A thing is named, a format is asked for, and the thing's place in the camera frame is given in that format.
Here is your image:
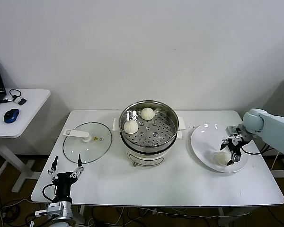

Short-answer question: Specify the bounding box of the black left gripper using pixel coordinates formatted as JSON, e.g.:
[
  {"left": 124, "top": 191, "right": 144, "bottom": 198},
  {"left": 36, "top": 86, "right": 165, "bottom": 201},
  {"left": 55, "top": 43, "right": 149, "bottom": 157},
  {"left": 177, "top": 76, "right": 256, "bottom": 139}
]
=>
[{"left": 47, "top": 154, "right": 83, "bottom": 202}]

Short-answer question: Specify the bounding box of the white steamed baozi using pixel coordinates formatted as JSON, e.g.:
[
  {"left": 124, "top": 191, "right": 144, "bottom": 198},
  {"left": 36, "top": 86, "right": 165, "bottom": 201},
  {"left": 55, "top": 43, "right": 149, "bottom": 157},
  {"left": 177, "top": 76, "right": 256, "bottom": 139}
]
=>
[
  {"left": 138, "top": 107, "right": 155, "bottom": 121},
  {"left": 214, "top": 152, "right": 231, "bottom": 166},
  {"left": 123, "top": 120, "right": 139, "bottom": 135}
]

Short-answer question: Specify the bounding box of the white round plate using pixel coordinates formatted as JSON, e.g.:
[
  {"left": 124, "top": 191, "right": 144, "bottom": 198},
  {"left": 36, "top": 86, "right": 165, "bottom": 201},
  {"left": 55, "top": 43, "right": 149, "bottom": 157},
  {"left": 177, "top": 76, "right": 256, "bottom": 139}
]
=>
[{"left": 190, "top": 123, "right": 249, "bottom": 173}]

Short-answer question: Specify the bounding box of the perforated steel steamer basket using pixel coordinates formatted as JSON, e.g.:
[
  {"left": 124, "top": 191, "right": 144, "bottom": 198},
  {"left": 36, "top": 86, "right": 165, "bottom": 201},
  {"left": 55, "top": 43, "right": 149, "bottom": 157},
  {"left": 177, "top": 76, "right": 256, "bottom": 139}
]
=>
[{"left": 119, "top": 101, "right": 180, "bottom": 152}]

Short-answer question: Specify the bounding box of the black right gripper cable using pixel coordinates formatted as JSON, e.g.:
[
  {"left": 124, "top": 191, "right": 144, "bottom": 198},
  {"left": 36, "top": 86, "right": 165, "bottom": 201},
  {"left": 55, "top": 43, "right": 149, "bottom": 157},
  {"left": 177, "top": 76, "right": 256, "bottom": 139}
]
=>
[{"left": 241, "top": 141, "right": 263, "bottom": 156}]

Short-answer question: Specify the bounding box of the white hanging cable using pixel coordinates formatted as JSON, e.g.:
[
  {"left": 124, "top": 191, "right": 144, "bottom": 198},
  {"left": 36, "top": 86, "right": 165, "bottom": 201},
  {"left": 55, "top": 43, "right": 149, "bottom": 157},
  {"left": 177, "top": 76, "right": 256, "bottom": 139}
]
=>
[{"left": 271, "top": 152, "right": 280, "bottom": 171}]

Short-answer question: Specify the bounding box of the white side table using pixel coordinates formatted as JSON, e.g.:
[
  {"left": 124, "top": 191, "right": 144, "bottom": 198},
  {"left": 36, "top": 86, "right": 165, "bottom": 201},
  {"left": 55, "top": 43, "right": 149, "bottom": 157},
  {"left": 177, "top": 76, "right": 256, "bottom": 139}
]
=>
[{"left": 0, "top": 89, "right": 52, "bottom": 193}]

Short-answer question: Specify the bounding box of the white table leg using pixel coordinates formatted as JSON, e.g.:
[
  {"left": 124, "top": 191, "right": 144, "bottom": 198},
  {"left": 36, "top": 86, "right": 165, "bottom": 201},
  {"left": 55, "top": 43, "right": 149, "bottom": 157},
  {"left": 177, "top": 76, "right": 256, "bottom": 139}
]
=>
[
  {"left": 78, "top": 205, "right": 86, "bottom": 224},
  {"left": 217, "top": 207, "right": 228, "bottom": 227}
]

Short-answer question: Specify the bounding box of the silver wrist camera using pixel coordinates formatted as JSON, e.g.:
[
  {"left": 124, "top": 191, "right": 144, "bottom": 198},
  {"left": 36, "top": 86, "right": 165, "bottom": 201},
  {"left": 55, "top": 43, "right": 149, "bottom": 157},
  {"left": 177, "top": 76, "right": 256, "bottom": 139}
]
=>
[
  {"left": 35, "top": 203, "right": 62, "bottom": 217},
  {"left": 225, "top": 126, "right": 242, "bottom": 137}
]

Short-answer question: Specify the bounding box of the blue computer mouse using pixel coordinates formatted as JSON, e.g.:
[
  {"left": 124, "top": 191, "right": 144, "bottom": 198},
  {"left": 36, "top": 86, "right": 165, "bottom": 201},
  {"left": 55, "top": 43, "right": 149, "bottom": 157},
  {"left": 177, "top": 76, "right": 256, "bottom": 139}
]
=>
[{"left": 3, "top": 108, "right": 20, "bottom": 124}]

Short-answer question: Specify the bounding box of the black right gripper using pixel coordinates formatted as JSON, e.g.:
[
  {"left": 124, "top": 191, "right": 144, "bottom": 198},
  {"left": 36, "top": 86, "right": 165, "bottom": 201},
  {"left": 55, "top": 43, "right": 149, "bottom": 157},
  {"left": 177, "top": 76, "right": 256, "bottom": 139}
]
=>
[{"left": 219, "top": 136, "right": 249, "bottom": 166}]

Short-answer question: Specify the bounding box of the glass lid with white handle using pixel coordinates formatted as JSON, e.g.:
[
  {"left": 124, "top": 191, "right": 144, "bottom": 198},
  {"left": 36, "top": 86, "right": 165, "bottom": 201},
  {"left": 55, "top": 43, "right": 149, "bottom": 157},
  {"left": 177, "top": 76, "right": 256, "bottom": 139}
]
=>
[{"left": 62, "top": 122, "right": 113, "bottom": 165}]

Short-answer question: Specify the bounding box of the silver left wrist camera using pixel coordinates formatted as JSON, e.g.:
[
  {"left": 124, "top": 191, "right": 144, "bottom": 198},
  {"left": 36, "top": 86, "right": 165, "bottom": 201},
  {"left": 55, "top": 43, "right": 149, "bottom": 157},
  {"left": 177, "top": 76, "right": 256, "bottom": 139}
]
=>
[{"left": 35, "top": 203, "right": 62, "bottom": 217}]

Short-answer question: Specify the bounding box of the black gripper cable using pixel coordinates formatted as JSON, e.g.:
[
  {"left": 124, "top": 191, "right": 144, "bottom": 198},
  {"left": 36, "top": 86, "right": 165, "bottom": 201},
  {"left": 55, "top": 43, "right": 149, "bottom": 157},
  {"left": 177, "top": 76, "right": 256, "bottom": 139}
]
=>
[
  {"left": 42, "top": 184, "right": 57, "bottom": 202},
  {"left": 241, "top": 141, "right": 263, "bottom": 156}
]

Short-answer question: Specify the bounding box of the black looped cable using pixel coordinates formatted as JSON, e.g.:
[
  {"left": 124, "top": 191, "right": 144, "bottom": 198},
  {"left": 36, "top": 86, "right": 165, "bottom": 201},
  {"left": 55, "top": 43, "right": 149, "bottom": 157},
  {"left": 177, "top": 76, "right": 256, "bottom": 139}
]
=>
[{"left": 1, "top": 89, "right": 22, "bottom": 104}]

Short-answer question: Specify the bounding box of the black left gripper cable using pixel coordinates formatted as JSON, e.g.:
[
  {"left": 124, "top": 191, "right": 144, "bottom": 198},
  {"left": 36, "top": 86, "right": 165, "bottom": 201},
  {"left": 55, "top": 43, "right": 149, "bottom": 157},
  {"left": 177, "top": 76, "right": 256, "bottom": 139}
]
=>
[{"left": 42, "top": 184, "right": 57, "bottom": 202}]

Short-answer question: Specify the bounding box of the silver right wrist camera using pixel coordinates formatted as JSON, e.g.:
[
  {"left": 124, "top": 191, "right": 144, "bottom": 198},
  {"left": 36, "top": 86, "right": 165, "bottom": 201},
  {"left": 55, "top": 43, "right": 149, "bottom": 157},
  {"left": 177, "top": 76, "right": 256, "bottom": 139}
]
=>
[{"left": 225, "top": 126, "right": 242, "bottom": 137}]

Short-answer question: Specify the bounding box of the white electric cooking pot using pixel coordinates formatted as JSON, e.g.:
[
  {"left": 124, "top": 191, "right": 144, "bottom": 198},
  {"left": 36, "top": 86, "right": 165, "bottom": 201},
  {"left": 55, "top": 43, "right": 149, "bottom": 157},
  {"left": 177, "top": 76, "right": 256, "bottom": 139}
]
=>
[{"left": 112, "top": 117, "right": 186, "bottom": 167}]

